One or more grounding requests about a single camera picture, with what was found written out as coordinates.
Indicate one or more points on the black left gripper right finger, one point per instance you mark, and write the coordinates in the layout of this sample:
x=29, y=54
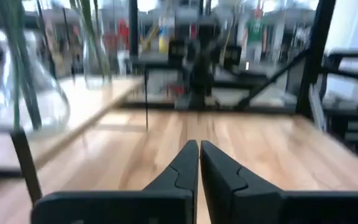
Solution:
x=244, y=205

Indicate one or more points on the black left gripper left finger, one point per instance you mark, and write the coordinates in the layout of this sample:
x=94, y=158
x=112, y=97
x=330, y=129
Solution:
x=166, y=205

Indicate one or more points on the tall clear glass vase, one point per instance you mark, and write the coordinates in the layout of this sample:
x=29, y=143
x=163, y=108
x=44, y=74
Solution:
x=96, y=81

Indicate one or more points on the bulbous clear glass vase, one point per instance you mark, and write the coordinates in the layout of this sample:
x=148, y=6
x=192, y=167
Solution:
x=51, y=105

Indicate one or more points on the white artificial flower bunch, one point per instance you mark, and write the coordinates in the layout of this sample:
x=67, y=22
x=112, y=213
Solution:
x=33, y=102

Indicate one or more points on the blue artificial flower stem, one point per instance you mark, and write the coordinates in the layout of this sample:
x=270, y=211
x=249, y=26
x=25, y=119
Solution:
x=16, y=102

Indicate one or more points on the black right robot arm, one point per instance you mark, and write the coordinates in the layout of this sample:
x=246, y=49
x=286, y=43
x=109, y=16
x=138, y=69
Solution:
x=202, y=81

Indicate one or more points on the person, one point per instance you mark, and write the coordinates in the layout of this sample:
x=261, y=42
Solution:
x=255, y=31

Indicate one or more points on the wooden shelf black metal frame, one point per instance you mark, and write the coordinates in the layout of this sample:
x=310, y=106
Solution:
x=89, y=99

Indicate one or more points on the black metal rig frame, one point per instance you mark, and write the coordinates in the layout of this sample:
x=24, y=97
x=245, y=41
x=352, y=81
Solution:
x=315, y=62

